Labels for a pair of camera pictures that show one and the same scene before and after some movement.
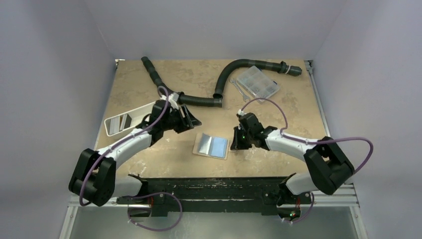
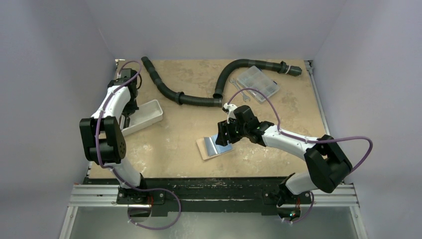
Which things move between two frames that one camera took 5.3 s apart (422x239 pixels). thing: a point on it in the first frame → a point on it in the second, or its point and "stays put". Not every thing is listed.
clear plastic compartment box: [258, 84] stays put
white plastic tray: [136, 114] stays put
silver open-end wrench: [245, 97] stays put
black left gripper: [187, 122] → [129, 110]
